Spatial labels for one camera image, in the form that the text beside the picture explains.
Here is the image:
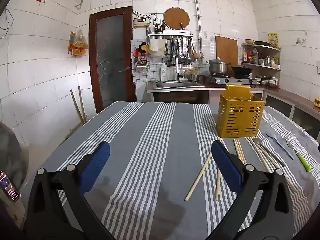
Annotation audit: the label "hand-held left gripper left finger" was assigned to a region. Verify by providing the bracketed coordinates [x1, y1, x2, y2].
[24, 141, 118, 240]

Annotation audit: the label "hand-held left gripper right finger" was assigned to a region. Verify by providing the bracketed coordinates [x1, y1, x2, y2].
[205, 139, 294, 240]

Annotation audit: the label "metal spoon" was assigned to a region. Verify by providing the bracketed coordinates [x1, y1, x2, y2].
[253, 137, 286, 167]

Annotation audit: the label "yellow perforated utensil holder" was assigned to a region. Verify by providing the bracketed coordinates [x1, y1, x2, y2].
[216, 84, 265, 138]

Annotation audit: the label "green handled fork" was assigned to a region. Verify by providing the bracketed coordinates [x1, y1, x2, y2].
[286, 142, 312, 172]

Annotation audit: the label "row of hanging kitchen utensils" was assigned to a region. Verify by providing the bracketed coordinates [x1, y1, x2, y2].
[164, 36, 199, 67]

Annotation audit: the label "wooden stick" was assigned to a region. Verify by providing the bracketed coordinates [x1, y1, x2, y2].
[78, 86, 88, 123]
[70, 89, 85, 125]

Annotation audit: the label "grey striped tablecloth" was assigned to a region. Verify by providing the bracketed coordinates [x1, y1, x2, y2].
[24, 101, 320, 240]

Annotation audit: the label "gas stove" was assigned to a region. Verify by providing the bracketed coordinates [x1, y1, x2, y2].
[205, 74, 260, 85]

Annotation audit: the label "dark grey cloth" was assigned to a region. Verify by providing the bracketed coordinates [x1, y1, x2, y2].
[0, 121, 29, 188]

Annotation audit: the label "smartphone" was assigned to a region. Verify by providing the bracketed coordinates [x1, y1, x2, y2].
[0, 169, 20, 202]

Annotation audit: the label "kitchen counter with cabinets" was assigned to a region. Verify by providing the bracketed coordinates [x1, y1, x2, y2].
[147, 80, 320, 140]

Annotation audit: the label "stack of bowls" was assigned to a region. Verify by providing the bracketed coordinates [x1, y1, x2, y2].
[256, 76, 279, 88]

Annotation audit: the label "steel sink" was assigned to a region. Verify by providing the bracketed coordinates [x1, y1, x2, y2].
[152, 80, 205, 90]

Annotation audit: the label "black wok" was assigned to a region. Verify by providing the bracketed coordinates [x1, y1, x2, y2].
[231, 65, 253, 78]

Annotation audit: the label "steel pot with lid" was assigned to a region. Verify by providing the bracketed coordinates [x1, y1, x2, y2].
[206, 57, 231, 75]

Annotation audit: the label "steel faucet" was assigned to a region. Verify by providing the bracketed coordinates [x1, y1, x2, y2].
[175, 56, 184, 82]

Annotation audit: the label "brown door with frosted glass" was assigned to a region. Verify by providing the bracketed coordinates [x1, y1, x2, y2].
[89, 6, 137, 114]

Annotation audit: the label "white soap bottle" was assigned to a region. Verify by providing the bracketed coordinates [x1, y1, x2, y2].
[160, 59, 168, 82]

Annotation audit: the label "row of condiment bottles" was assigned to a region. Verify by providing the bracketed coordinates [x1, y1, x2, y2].
[242, 47, 280, 67]

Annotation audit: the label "rectangular wooden cutting board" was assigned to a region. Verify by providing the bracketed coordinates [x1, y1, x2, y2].
[215, 35, 239, 67]

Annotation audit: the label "plastic bag with orange contents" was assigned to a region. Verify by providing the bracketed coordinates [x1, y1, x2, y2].
[72, 30, 89, 57]

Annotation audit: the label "red yellow hanging cloths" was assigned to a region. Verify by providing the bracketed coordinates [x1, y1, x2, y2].
[132, 41, 150, 68]

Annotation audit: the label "white hanging cloth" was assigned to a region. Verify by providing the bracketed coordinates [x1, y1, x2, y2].
[149, 39, 167, 55]

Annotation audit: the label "round wooden board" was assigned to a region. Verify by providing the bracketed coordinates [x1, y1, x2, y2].
[163, 7, 190, 30]

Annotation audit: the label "yellow hose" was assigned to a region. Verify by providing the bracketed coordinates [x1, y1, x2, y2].
[184, 64, 202, 75]

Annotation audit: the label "corner wall shelf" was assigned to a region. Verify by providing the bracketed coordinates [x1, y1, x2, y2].
[241, 42, 282, 72]

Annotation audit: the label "yellow wall poster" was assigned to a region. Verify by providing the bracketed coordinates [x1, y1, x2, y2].
[267, 32, 279, 48]

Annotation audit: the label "metal wall rack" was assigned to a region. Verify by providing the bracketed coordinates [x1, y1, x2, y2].
[147, 31, 194, 40]

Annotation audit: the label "wall sticker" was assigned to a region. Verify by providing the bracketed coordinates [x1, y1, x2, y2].
[295, 31, 308, 45]

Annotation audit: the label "wall controller box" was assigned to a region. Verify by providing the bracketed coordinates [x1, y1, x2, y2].
[133, 17, 151, 29]

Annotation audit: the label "metal wall pipe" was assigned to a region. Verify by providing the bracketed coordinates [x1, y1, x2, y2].
[75, 0, 202, 40]

